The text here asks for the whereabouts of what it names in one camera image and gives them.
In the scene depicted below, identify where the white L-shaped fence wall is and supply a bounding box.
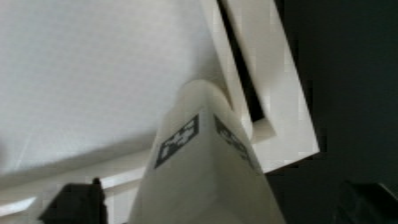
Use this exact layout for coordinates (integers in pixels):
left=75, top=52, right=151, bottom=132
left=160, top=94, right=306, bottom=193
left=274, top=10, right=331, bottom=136
left=0, top=0, right=318, bottom=224

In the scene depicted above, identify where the white desk leg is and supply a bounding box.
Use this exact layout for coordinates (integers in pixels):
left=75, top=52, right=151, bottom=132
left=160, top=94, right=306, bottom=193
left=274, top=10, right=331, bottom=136
left=128, top=80, right=286, bottom=224

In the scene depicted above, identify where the white desk tabletop tray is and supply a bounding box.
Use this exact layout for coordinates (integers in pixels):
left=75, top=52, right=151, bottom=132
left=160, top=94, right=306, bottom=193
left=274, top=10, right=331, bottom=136
left=0, top=0, right=235, bottom=211

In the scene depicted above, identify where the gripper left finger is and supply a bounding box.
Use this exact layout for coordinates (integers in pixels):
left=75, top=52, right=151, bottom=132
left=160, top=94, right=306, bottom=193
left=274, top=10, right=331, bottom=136
left=38, top=178, right=109, bottom=224

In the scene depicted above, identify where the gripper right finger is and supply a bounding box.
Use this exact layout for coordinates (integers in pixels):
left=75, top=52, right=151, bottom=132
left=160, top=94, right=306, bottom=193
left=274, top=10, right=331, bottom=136
left=334, top=181, right=398, bottom=224

